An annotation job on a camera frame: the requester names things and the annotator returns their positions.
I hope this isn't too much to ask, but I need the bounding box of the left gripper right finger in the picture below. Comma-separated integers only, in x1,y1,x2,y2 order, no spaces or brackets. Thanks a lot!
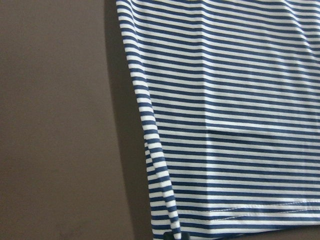
181,232,190,240

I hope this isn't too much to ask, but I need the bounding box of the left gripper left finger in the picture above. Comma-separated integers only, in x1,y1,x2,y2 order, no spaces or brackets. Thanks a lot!
163,231,174,240

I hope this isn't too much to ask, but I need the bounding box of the navy white striped polo shirt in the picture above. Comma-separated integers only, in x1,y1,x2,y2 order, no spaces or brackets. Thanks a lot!
116,0,320,240

